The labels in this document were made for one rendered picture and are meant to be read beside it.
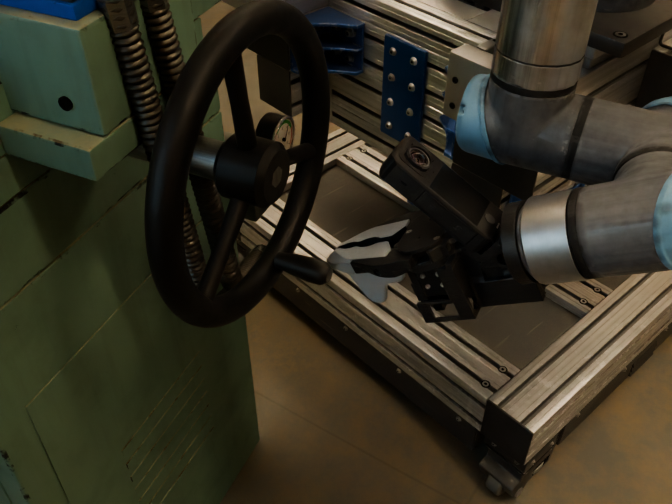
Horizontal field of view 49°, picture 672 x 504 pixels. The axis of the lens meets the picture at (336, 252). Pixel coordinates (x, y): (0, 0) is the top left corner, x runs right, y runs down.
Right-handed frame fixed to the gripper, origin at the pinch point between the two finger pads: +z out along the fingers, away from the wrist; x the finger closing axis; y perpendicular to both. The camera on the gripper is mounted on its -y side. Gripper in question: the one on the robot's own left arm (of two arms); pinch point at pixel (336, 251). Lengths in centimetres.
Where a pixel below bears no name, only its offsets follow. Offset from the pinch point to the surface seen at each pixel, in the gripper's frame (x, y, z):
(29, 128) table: -15.1, -24.5, 9.3
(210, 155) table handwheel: -6.3, -15.3, 2.0
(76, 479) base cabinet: -20.4, 12.4, 33.4
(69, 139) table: -15.0, -22.5, 5.8
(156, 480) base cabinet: -9.0, 26.4, 41.5
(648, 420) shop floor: 55, 80, -2
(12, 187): -16.1, -20.7, 14.9
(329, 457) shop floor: 21, 55, 44
